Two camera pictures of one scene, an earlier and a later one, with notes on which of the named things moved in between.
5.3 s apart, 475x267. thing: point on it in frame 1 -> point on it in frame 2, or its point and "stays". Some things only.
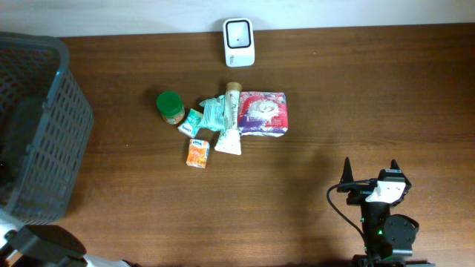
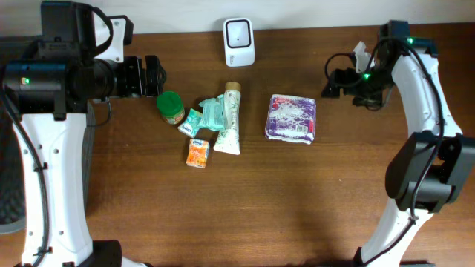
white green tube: (229, 139) stays
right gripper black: (358, 197) -> (338, 82)
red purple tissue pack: (263, 113) -> (292, 119)
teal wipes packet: (213, 113) stays
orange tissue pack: (197, 153) stays
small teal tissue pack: (192, 123) stays
